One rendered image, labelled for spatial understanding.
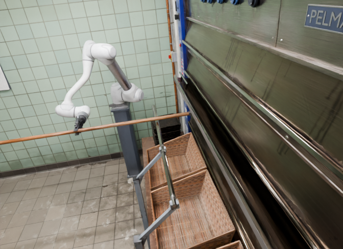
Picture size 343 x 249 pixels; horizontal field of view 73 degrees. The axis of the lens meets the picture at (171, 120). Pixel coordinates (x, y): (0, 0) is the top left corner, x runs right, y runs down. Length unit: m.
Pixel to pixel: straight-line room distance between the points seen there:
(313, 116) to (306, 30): 0.22
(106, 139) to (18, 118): 1.13
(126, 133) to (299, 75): 2.30
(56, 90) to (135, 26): 1.24
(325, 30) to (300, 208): 0.50
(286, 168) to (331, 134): 0.27
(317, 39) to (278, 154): 0.41
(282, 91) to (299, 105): 0.09
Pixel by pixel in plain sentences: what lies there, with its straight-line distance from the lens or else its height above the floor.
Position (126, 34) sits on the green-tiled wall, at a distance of 2.93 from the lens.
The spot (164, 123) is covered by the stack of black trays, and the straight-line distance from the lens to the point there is 2.48.
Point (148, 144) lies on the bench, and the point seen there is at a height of 0.58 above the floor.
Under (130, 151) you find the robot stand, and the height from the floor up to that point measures 0.41.
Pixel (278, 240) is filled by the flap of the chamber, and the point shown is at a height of 1.41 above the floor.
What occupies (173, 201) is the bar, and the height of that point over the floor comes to 1.17.
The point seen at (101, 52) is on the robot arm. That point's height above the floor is 1.70.
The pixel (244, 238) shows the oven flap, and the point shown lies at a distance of 1.39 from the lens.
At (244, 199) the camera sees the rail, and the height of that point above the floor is 1.44.
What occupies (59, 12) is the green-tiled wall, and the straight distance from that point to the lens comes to 3.01.
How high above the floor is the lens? 2.09
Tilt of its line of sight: 29 degrees down
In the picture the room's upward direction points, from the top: 6 degrees counter-clockwise
